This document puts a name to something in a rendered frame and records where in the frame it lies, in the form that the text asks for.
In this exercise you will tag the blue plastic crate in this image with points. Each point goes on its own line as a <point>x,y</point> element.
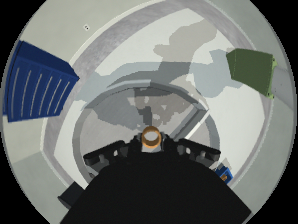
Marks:
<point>221,169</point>

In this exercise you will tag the grey round turntable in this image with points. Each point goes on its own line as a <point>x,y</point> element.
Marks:
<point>136,105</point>

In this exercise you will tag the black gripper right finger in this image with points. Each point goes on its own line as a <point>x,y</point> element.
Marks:
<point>198,152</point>

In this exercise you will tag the bronze bushing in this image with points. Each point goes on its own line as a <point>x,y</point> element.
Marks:
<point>223,177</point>
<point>154,143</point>

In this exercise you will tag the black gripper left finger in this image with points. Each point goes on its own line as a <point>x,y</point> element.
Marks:
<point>104,156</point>

